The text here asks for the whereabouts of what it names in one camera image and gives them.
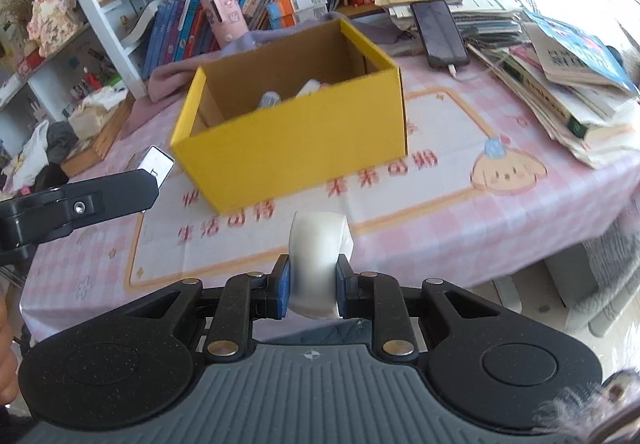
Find dark grey garment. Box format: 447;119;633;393
44;121;81;165

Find white eraser block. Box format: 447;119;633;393
289;211;354;321

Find wooden box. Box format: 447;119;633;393
59;93;136;178

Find yellow cardboard box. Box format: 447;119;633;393
169;17;407;215

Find row of colourful children's books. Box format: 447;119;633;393
139;0;349;80

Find black smartphone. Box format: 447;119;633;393
410;0;471;71

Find grey knit blanket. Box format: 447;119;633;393
569;211;640;337

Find white side shelf unit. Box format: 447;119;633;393
0;0;132;125

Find grey furry sleeve cuff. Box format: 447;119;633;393
537;371;640;444

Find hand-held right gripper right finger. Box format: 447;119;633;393
335;254;507;361

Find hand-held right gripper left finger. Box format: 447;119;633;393
117;254;292;361

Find lavender and pink cloth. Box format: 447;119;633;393
147;11;402;105

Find white garment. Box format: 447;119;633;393
4;119;51;195

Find blue cover book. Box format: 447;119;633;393
522;10;640;98

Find stack of loose papers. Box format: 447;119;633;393
389;0;532;60

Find cream tissue pack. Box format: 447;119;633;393
67;86;131;140

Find orange blue carton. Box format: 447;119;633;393
269;8;327;30
264;0;329;17

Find pink doll figurine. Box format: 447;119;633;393
27;0;84;57

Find pink cylindrical device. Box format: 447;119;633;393
199;0;251;50

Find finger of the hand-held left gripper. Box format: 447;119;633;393
30;168;161;245

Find pile of thick textbooks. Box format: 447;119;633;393
467;41;640;171

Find white charging cable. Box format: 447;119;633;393
447;63;502;80

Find pens in holder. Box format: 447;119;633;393
69;66;126;100

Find white bookshelf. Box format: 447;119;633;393
50;0;352;100

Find small printed white box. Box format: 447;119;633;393
135;146;176;187

